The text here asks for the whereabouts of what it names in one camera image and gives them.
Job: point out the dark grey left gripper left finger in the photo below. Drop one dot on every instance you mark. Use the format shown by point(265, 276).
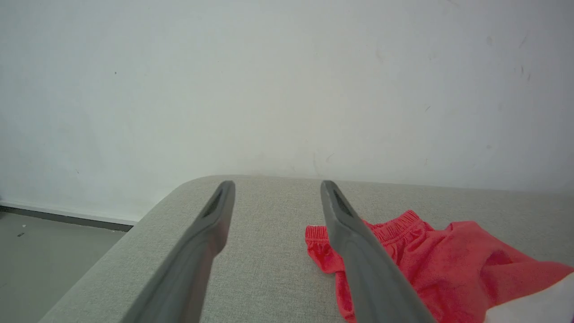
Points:
point(193, 264)

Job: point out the red garment with white trim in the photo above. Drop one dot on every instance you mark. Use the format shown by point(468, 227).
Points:
point(448, 269)

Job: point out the grey fabric sofa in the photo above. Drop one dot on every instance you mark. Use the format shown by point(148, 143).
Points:
point(269, 269)

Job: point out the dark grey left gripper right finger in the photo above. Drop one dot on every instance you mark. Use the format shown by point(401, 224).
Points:
point(367, 273)

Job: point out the dark wall baseboard strip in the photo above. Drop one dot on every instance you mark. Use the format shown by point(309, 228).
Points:
point(67, 219)

